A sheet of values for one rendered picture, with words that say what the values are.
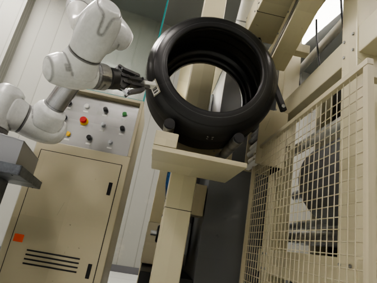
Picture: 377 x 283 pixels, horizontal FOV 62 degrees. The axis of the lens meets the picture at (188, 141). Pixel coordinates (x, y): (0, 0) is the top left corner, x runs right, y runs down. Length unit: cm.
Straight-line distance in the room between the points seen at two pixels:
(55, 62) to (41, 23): 411
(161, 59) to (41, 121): 69
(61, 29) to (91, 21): 409
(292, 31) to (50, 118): 124
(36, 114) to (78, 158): 40
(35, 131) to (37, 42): 331
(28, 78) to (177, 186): 348
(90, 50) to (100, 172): 105
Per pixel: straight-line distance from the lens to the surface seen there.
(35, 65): 476
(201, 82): 172
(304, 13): 161
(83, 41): 95
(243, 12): 251
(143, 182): 427
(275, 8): 172
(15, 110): 167
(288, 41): 169
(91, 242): 186
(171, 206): 151
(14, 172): 138
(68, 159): 194
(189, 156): 119
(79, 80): 101
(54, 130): 170
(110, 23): 93
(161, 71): 129
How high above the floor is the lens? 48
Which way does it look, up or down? 18 degrees up
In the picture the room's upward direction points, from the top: 10 degrees clockwise
